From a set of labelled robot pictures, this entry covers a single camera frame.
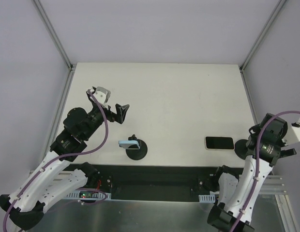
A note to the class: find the blue case smartphone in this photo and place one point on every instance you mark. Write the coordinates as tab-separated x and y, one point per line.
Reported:
129	144

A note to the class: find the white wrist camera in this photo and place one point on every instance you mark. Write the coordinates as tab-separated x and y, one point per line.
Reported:
101	95
293	134

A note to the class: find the white slotted cable duct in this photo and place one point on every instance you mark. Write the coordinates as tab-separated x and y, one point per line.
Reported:
87	195
210	198

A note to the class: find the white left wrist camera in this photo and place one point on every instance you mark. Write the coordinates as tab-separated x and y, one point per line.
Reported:
101	95

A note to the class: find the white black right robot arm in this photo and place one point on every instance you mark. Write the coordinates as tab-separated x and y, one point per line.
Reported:
238	193

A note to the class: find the white slotted left cable duct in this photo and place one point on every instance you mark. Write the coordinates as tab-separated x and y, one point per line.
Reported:
87	195

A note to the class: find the white slotted right cable duct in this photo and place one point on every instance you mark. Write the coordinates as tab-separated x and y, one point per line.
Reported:
210	198

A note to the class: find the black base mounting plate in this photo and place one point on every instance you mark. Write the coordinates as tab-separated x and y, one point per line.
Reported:
155	183

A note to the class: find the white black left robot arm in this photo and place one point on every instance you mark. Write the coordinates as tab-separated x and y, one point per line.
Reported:
83	133

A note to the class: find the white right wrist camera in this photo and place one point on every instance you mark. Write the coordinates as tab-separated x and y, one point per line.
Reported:
293	134

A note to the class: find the aluminium corner post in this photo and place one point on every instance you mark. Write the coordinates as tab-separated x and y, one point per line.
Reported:
263	33
53	35

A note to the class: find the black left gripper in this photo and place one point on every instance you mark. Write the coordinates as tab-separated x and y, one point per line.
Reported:
112	116

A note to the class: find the right aluminium corner post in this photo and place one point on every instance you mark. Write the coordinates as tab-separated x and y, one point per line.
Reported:
263	33

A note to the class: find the left aluminium corner post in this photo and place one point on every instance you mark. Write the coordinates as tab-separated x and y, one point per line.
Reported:
53	35

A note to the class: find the black round phone stand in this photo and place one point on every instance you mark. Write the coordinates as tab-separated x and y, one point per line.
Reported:
137	152

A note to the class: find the cream case smartphone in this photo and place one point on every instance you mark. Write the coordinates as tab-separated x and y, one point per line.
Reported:
219	143

